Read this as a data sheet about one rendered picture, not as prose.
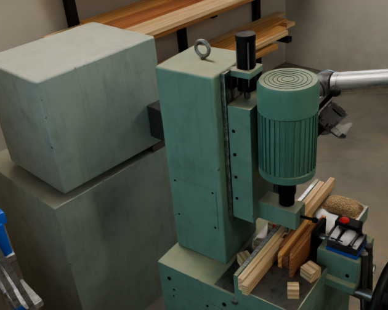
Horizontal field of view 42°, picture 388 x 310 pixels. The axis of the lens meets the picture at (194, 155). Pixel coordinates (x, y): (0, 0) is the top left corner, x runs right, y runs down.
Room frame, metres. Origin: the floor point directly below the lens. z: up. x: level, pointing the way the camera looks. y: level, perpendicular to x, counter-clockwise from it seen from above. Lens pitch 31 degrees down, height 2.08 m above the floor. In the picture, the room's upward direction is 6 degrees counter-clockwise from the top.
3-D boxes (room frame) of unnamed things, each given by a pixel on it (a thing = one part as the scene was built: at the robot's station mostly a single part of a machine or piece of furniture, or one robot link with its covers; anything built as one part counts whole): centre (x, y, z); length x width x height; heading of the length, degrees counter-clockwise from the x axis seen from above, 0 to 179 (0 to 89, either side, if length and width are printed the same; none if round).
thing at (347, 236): (1.24, -0.46, 0.99); 0.13 x 0.11 x 0.06; 141
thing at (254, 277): (1.38, -0.32, 0.92); 0.67 x 0.02 x 0.04; 141
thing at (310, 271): (1.17, -0.33, 0.92); 0.05 x 0.05 x 0.04; 33
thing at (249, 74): (1.42, -0.18, 1.53); 0.08 x 0.08 x 0.17; 51
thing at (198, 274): (1.41, -0.19, 0.76); 0.57 x 0.45 x 0.09; 51
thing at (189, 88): (1.51, -0.06, 1.16); 0.22 x 0.22 x 0.72; 51
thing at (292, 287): (1.10, -0.26, 0.92); 0.03 x 0.03 x 0.04; 80
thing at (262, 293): (1.29, -0.39, 0.87); 0.61 x 0.30 x 0.06; 141
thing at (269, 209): (1.35, -0.27, 1.03); 0.14 x 0.07 x 0.09; 51
